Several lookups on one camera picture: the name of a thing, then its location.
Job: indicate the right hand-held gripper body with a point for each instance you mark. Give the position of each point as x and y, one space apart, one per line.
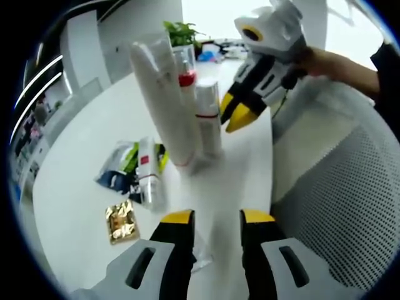
275 28

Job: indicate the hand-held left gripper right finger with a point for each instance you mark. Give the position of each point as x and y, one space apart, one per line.
259 250

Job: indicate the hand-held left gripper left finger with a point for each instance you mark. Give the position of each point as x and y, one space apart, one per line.
178 250

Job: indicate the large red-collared skincare bottle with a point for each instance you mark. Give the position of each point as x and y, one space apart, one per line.
187 79

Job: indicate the gold foil skincare sachet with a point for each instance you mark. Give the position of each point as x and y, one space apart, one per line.
123 223

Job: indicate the white skincare tube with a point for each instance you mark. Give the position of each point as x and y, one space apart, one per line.
165 109

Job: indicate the silver blue skincare sachet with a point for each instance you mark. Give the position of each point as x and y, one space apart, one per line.
114 175

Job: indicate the green black skincare sachet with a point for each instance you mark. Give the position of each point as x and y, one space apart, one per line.
132 154

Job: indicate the person's right hand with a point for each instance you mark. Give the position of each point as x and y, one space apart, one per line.
315 62

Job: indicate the blue plastic toy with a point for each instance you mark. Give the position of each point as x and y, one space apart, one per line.
207 57

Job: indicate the green potted plant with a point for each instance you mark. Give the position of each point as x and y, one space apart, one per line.
182 34

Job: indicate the ceiling light strip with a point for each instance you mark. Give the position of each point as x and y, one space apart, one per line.
34 97
37 75

